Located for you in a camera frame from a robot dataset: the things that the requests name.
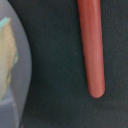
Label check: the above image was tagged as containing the grey toy pot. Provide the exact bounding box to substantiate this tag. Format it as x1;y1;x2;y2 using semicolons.
0;1;32;128

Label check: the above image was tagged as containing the brown toy sausage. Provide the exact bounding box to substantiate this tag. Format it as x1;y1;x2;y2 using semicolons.
78;0;105;98

